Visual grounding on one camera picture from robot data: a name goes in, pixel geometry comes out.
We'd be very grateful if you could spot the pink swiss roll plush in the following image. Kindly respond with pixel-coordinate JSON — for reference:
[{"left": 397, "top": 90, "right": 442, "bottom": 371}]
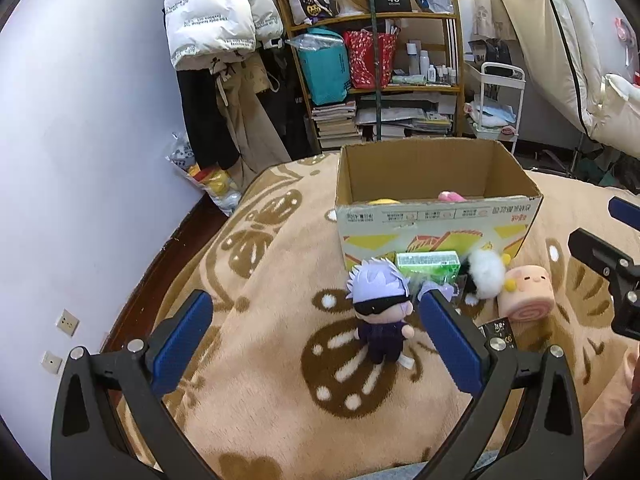
[{"left": 497, "top": 266, "right": 555, "bottom": 322}]

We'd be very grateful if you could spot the white fluffy chick plush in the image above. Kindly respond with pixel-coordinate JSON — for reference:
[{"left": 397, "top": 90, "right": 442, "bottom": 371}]
[{"left": 460, "top": 249, "right": 512, "bottom": 307}]

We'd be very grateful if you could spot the green tissue pack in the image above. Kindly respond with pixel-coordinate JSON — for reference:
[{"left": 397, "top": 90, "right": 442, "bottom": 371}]
[{"left": 395, "top": 250, "right": 461, "bottom": 284}]

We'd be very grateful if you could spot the white-haired blindfolded plush doll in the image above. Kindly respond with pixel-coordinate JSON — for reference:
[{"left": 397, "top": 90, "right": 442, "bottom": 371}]
[{"left": 346, "top": 258, "right": 414, "bottom": 364}]

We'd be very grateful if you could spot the white utility cart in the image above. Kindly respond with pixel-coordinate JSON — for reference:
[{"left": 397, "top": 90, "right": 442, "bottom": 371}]
[{"left": 464, "top": 62, "right": 526, "bottom": 154}]

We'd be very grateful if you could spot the cardboard box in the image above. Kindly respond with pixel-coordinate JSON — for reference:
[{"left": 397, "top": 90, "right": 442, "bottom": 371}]
[{"left": 334, "top": 138, "right": 544, "bottom": 269}]

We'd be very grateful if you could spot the pink plush in box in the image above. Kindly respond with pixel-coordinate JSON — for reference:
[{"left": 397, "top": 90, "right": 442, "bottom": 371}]
[{"left": 438, "top": 191, "right": 465, "bottom": 203}]

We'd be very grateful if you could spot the beige brown patterned blanket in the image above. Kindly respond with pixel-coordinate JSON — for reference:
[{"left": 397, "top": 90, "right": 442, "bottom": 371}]
[{"left": 160, "top": 155, "right": 639, "bottom": 479}]

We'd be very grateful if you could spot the pile of papers and magazines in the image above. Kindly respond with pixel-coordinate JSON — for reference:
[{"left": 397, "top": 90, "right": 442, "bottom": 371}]
[{"left": 355, "top": 92, "right": 457, "bottom": 140}]

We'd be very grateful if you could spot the yellow plush in box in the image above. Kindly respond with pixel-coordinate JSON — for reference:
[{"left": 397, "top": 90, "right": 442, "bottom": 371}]
[{"left": 367, "top": 198, "right": 401, "bottom": 206}]

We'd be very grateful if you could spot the plastic bag of toys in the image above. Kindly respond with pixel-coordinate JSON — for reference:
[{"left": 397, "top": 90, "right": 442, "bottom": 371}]
[{"left": 166, "top": 132, "right": 242, "bottom": 217}]

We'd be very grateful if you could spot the wooden shelf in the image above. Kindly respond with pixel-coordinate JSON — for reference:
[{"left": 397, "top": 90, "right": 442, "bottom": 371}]
[{"left": 271, "top": 0, "right": 467, "bottom": 154}]

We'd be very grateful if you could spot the stack of books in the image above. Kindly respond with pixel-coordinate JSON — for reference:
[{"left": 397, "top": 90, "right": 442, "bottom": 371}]
[{"left": 311, "top": 100, "right": 363, "bottom": 151}]

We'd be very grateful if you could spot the red patterned bag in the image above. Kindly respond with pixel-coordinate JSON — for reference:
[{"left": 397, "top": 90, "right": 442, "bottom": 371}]
[{"left": 343, "top": 29, "right": 397, "bottom": 90}]

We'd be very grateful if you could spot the beige hanging coat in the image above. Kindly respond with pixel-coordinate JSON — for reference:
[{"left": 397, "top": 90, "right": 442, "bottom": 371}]
[{"left": 216, "top": 52, "right": 291, "bottom": 191}]

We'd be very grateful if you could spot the teal shopping bag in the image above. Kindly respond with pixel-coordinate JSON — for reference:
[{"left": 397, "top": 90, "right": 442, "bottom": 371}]
[{"left": 290, "top": 27, "right": 350, "bottom": 106}]

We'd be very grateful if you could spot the green vertical pole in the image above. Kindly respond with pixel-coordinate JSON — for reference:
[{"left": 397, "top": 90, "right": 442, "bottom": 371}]
[{"left": 368, "top": 0, "right": 382, "bottom": 142}]

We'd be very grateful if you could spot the white puffer jacket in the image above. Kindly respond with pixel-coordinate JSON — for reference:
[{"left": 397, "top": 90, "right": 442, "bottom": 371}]
[{"left": 164, "top": 0, "right": 283, "bottom": 72}]

